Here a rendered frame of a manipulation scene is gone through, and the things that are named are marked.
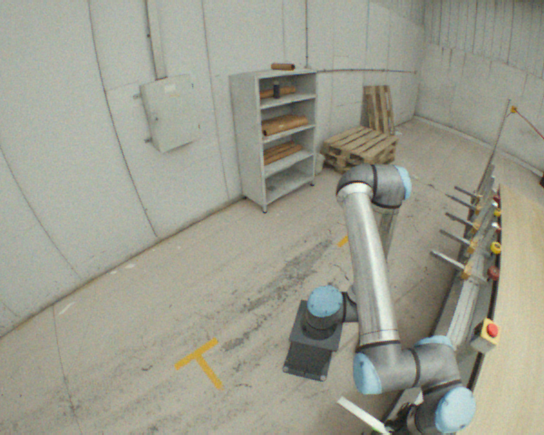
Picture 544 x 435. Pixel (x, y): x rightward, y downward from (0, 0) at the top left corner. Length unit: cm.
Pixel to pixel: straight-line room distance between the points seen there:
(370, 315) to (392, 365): 12
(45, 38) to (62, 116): 66
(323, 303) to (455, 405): 72
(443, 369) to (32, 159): 256
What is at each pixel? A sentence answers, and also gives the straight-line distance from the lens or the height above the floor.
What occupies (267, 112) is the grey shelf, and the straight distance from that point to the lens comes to 299.
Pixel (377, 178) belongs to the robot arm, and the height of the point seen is 142.
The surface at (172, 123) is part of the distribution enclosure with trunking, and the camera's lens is 215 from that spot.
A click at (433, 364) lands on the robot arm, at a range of 56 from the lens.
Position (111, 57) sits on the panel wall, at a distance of 225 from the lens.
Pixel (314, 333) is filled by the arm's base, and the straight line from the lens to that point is 124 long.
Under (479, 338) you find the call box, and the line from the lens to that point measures 82.
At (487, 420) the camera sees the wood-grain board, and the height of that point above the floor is 90.
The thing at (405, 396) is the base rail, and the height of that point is 70.
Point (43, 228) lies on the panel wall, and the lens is 258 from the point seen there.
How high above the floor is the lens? 178
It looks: 39 degrees down
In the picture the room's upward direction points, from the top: 3 degrees counter-clockwise
